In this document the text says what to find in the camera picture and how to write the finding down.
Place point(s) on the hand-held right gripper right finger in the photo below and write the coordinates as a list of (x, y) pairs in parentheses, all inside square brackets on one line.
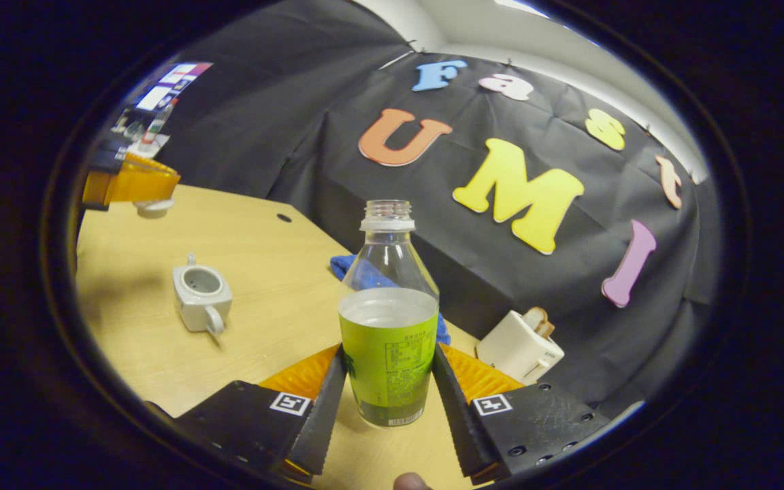
[(456, 422)]

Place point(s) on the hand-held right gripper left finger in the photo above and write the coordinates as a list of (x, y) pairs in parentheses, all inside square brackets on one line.
[(320, 422)]

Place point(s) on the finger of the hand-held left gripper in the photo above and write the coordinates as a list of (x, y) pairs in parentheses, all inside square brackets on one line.
[(140, 180)]

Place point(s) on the white teacup lid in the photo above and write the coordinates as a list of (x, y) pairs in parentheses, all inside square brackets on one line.
[(154, 208)]

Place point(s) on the green label water bottle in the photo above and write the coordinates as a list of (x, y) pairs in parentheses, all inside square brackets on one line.
[(388, 354)]

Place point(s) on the white teacup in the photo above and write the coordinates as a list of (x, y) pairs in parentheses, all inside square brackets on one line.
[(198, 303)]

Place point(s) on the red cap plastic bottle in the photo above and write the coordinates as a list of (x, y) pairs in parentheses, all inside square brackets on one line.
[(156, 126)]

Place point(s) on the white side desk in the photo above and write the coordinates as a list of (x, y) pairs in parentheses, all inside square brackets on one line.
[(147, 146)]

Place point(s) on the white toaster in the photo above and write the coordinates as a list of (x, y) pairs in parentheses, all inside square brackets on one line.
[(514, 350)]

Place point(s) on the computer monitor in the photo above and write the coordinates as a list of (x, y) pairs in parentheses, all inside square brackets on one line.
[(167, 88)]

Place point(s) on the bread slice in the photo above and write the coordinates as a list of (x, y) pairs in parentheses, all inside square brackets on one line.
[(533, 318), (547, 328)]

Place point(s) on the black backdrop cloth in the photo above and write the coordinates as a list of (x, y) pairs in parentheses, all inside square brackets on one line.
[(487, 272)]

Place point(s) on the blue towel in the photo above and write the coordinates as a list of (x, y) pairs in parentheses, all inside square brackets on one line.
[(358, 272)]

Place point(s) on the ceiling light panel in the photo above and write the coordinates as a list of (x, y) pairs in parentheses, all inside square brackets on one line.
[(518, 7)]

